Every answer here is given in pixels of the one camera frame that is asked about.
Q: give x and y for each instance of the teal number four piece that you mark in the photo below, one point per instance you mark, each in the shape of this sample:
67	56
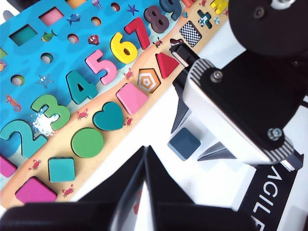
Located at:
87	84

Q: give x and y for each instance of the yellow plus sign piece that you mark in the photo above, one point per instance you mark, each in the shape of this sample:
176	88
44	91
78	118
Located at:
220	6

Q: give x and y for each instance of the magenta number one piece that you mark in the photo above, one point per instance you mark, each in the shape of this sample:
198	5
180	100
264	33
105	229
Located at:
6	167

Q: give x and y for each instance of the green number three piece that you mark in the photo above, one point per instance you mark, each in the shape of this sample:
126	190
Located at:
60	115

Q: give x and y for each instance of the wooden number shape puzzle board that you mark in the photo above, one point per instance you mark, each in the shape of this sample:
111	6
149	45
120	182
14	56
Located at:
60	62

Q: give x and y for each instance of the teal square block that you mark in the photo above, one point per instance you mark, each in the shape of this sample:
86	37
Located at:
61	169

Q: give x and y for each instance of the brown number eight piece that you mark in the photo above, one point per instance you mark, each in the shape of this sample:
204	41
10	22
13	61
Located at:
157	18

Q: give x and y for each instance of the magenta rectangle block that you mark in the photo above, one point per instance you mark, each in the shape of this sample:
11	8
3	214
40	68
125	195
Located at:
36	191

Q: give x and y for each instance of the dark blue number nine piece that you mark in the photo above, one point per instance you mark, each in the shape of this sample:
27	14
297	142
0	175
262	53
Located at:
176	12

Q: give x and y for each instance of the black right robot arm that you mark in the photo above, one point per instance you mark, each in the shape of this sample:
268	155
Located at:
264	29

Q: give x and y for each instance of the orange number ten piece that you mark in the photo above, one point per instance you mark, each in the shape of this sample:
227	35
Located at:
188	2

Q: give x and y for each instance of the teal heart block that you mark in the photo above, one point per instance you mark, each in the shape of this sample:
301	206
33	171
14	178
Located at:
108	118

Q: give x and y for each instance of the pink number five piece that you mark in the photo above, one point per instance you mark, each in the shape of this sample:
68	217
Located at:
106	69

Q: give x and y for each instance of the dark blue square block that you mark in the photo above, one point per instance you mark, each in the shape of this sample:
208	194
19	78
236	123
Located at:
184	143

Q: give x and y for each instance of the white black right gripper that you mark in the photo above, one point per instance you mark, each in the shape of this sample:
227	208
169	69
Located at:
216	108

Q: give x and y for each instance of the pink trapezoid block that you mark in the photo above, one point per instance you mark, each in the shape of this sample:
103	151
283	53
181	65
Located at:
132	98

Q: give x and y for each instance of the red triangle block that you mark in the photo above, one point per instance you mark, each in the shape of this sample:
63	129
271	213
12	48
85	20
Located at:
167	65

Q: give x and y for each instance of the red number seven piece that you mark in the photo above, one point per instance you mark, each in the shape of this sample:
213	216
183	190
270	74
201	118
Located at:
142	36

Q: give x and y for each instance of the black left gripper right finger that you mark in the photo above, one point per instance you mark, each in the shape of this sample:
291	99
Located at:
192	216

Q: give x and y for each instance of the yellow number six piece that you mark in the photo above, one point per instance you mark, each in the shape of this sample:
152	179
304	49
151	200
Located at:
118	43

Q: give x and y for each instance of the teal number two piece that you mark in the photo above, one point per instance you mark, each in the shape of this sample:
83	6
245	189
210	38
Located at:
29	144

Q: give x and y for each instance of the black AgileX logo panel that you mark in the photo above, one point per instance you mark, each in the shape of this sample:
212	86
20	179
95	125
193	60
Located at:
250	199

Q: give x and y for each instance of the green circle block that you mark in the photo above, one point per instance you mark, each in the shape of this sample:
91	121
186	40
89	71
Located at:
87	143

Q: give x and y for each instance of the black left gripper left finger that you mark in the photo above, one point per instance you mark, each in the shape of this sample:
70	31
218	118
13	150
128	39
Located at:
60	216

